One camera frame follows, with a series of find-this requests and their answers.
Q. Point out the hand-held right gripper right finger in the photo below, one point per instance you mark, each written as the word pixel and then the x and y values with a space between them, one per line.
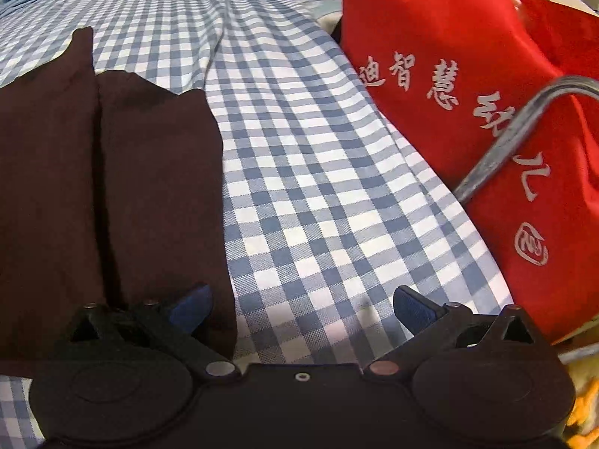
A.
pixel 414 311

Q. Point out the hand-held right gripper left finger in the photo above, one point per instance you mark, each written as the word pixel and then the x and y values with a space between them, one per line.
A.
pixel 189 311

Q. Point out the dark maroon printed shirt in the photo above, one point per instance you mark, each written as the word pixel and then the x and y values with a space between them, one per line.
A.
pixel 93 187

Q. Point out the blue checked bed sheet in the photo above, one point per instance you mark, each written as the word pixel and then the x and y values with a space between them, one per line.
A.
pixel 304 196

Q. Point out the yellow patterned cloth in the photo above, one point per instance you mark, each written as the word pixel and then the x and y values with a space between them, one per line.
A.
pixel 582 407

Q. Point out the red fabric bag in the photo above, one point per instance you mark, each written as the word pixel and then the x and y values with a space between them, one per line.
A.
pixel 444 32

